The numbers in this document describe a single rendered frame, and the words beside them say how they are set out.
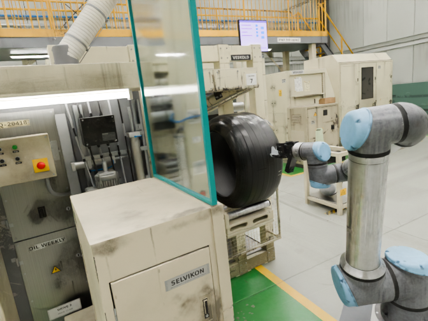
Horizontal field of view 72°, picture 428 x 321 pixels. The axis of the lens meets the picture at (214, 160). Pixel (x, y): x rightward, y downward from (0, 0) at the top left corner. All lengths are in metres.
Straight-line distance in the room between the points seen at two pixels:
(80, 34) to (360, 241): 1.61
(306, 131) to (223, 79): 4.21
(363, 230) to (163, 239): 0.64
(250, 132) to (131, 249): 1.05
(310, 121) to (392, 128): 5.25
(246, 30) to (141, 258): 5.14
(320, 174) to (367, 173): 0.50
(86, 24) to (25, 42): 5.22
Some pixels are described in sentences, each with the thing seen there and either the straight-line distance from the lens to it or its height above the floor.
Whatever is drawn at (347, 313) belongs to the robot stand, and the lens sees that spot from 1.61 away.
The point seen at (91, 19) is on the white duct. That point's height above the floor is 2.07.
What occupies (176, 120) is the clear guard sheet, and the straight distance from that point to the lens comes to 1.07.
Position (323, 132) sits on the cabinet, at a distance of 6.46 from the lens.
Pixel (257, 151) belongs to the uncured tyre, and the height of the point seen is 1.28.
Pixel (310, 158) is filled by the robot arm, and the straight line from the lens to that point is 1.45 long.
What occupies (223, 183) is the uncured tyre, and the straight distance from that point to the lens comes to 2.15.
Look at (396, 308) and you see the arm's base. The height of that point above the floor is 0.77.
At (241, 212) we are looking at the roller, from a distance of 1.83.
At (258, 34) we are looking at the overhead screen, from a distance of 5.84.
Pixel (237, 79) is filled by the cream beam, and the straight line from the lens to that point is 2.14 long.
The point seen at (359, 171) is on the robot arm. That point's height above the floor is 1.34.
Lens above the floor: 1.59
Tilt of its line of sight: 12 degrees down
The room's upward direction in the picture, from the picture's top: 6 degrees counter-clockwise
